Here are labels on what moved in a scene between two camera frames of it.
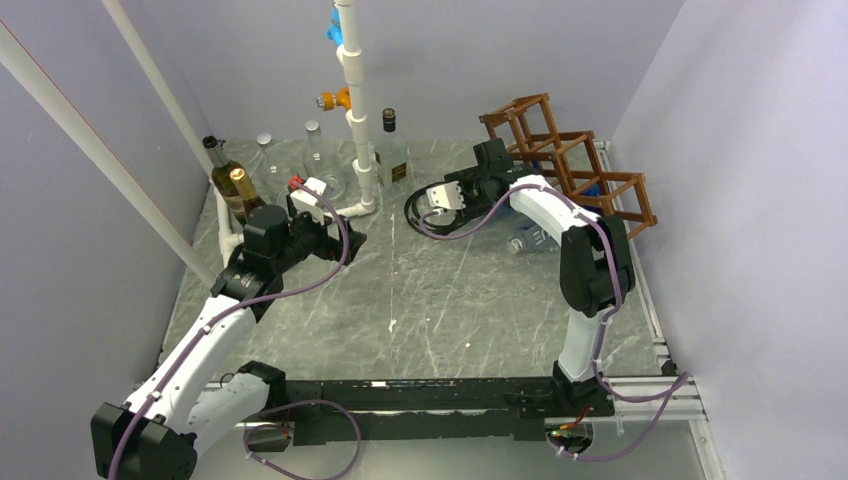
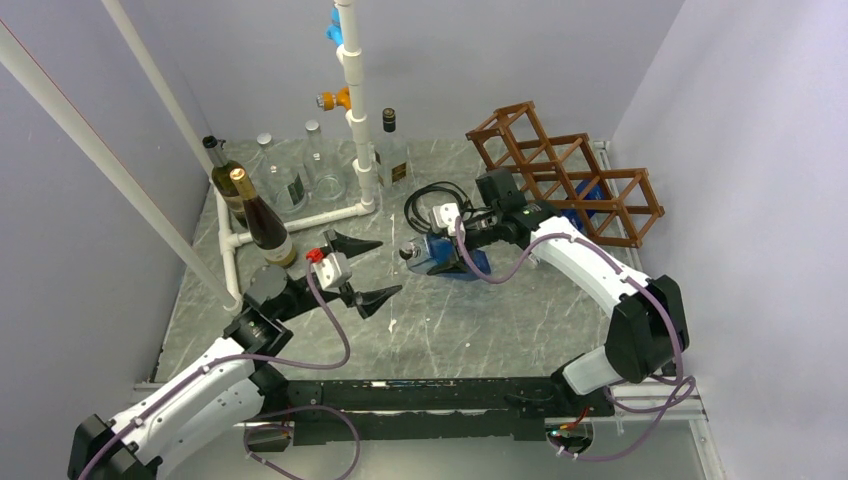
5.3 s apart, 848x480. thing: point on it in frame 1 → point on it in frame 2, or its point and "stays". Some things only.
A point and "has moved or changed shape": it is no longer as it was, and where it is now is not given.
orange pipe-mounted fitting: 328,101 stays
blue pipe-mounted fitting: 334,30 stays
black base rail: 285,411 stays
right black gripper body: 474,191 → 476,237
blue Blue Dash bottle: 531,238 has moved or changed shape
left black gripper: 330,247 → 366,301
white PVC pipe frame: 124,184 stays
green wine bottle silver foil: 222,179 stays
